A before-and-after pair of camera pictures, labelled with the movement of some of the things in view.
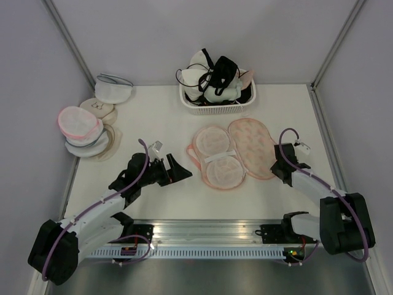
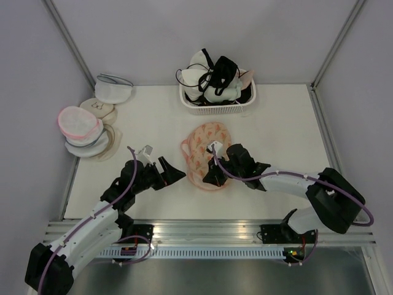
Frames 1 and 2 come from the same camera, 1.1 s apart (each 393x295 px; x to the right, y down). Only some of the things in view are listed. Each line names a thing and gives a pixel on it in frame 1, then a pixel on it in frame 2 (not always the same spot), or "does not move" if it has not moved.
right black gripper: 273,168 -> 214,176
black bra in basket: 223,71 does not move
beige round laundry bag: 106,112 does not move
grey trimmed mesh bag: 88,147 does not move
